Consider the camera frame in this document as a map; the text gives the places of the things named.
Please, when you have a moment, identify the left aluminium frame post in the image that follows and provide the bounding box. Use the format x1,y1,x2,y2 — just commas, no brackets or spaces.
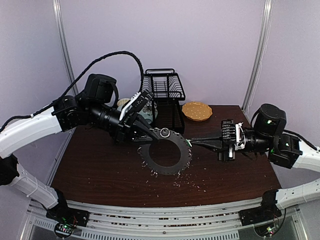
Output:
52,0,76,85

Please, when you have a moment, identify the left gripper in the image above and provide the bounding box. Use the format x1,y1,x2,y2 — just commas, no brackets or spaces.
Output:
88,99,160,146

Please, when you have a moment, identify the metal keyring disc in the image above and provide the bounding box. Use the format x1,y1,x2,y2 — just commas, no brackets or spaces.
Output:
137,128,192,175

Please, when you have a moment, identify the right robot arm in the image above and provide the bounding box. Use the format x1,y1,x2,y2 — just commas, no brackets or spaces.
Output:
189,103,320,221

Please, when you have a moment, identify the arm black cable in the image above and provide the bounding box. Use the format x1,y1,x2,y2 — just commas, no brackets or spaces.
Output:
283,129,320,152
0,50,145,133

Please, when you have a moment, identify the aluminium front rail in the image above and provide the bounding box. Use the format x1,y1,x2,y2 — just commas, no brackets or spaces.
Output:
18,198,311,240

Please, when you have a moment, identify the yellow checked bowl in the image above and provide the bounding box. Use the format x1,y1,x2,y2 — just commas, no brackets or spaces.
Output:
117,98,131,107

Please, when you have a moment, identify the black wire dish rack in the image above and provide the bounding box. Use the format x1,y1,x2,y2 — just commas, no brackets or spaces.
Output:
140,68,186,134

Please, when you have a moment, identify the green floral bowl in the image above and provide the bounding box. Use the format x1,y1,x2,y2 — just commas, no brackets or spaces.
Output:
139,105,154,124

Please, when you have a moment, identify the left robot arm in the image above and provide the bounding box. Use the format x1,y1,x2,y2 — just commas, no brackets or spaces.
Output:
0,74,159,222

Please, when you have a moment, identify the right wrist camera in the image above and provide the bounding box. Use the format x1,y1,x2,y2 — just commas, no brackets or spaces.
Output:
234,122,246,151

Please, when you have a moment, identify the aluminium frame post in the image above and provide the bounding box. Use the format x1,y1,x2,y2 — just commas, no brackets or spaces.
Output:
52,0,76,85
241,0,274,115

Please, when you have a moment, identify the yellow dotted plate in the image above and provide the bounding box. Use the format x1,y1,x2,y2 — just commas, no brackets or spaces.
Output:
182,101,213,122

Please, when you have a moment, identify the right aluminium frame post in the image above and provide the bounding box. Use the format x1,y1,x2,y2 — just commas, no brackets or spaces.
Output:
241,0,274,115

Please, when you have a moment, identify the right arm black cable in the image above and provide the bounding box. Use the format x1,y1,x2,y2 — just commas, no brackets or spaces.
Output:
283,129,320,152

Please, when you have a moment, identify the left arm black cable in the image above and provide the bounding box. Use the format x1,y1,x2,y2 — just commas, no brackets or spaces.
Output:
0,50,145,133

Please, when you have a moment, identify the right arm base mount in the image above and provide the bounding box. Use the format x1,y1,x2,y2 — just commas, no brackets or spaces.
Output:
238,205,282,226

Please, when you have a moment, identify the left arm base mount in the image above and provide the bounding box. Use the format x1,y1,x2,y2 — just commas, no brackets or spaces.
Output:
44,207,90,227

